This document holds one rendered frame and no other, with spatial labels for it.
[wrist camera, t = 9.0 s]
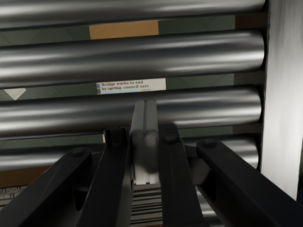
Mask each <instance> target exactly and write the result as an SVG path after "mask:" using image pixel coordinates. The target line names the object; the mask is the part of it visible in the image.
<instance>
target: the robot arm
mask: <svg viewBox="0 0 303 227"><path fill-rule="evenodd" d="M104 136H105V143H106V145H105V148H104V151H103V152H100V153H96V154H92V151H91V149H89V148H85V147H78V148H74V149H73V150H70V151H69V152H67V153H66V154H65V155H63V156H62V157H61V158H60V159H59V160H58V161H56V162H55V163H54V164H53V165H52V166H51V167H49V168H48V169H47V170H46V171H45V172H44V173H43V174H42V175H40V176H39V177H38V178H37V179H36V180H34V181H33V182H32V183H31V184H30V185H29V186H27V187H26V188H25V189H24V190H23V191H22V192H20V193H19V194H18V195H17V196H16V197H14V198H13V199H12V200H11V201H10V202H9V203H8V204H7V205H6V206H4V207H3V208H2V209H1V210H0V227H130V222H131V212H132V203H133V190H134V183H136V185H142V184H146V182H150V184H156V183H160V182H161V204H162V220H163V227H210V225H209V223H207V222H206V223H205V222H204V218H203V214H202V210H201V207H200V203H199V200H198V196H197V192H196V188H195V185H194V184H197V188H198V190H199V192H200V193H201V195H202V196H203V197H204V199H205V200H206V201H207V203H208V204H209V205H210V207H211V208H212V210H213V211H214V212H215V214H216V215H217V217H218V218H219V219H220V220H221V222H222V223H223V224H224V226H225V227H303V206H302V205H301V204H299V203H298V202H297V201H295V200H294V199H293V198H292V197H290V196H289V195H288V194H287V193H285V192H284V191H283V190H281V189H280V188H279V187H278V186H277V185H275V184H274V183H273V182H272V181H270V180H269V179H268V178H266V177H265V176H264V175H263V174H261V173H260V172H259V171H258V170H256V169H255V168H254V167H253V166H251V165H250V164H249V163H248V162H246V161H245V160H244V159H243V158H241V157H240V156H239V155H237V154H236V153H235V152H234V151H233V150H231V149H230V148H229V147H227V146H226V145H225V144H224V143H222V142H221V141H219V140H217V139H214V138H207V139H201V140H199V141H197V143H196V146H188V145H185V144H183V140H182V139H181V138H180V137H179V132H178V129H177V126H176V125H175V124H173V123H168V124H158V121H157V109H156V100H155V99H147V100H144V99H142V100H137V101H136V104H135V108H134V113H133V119H132V125H131V127H124V126H115V127H109V128H107V129H105V130H104Z"/></svg>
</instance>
